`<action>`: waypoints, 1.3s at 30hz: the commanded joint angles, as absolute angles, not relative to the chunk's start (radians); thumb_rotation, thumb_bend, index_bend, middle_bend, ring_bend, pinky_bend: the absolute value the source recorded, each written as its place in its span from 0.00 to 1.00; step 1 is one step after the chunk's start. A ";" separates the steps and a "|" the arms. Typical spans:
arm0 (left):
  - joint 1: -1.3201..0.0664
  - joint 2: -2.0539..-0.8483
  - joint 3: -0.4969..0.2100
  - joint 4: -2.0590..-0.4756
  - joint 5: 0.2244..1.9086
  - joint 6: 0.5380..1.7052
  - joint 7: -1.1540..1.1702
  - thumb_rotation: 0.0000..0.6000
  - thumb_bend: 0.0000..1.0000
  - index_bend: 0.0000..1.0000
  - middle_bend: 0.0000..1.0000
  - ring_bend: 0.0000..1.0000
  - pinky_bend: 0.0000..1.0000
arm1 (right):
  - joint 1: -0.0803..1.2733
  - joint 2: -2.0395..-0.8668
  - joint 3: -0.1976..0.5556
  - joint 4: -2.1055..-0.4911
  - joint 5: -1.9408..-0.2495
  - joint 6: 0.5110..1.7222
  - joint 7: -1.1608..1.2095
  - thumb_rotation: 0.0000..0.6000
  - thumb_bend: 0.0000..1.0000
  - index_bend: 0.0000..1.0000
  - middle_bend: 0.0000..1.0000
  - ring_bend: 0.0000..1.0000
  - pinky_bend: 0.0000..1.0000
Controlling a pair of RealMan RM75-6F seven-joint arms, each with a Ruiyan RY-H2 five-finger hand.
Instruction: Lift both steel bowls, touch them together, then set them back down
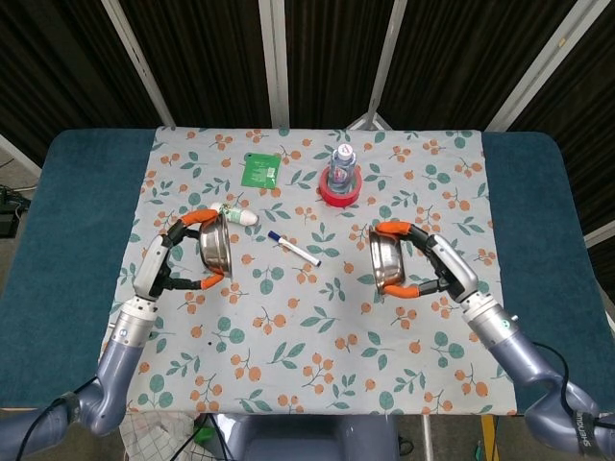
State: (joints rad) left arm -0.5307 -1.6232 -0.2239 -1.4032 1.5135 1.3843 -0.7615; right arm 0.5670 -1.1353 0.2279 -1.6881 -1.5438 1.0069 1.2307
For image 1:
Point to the yellow floor stand leg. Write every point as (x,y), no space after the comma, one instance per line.
(489,439)

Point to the green foil sachet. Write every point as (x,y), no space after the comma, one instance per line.
(260,170)

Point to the stainless steel bowl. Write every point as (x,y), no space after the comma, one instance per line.
(388,261)
(215,247)

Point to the teal blue table cover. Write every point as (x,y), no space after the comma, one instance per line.
(72,216)

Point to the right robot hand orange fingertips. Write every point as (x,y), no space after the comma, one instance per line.
(456,271)

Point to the clear plastic water bottle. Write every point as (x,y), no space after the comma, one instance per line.
(342,165)

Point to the white grid-pattern cloth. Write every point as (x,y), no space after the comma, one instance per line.
(158,439)

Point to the thin white metal pole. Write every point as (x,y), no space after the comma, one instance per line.
(427,439)

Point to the white blue-capped marker pen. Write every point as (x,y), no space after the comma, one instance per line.
(294,248)

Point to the red tape roll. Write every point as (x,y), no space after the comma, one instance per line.
(341,198)

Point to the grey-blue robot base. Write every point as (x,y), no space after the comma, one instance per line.
(307,439)

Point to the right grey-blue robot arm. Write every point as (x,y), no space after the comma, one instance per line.
(519,360)

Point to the floral orange fruit tablecloth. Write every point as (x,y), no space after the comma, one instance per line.
(288,336)

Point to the small white green-label bottle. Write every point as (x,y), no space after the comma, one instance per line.
(242,217)

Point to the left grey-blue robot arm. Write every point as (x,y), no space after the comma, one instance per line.
(117,365)

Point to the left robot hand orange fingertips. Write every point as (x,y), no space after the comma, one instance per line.
(151,266)

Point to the white partition frame post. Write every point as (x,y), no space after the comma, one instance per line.
(139,65)
(538,67)
(275,62)
(600,234)
(384,62)
(19,156)

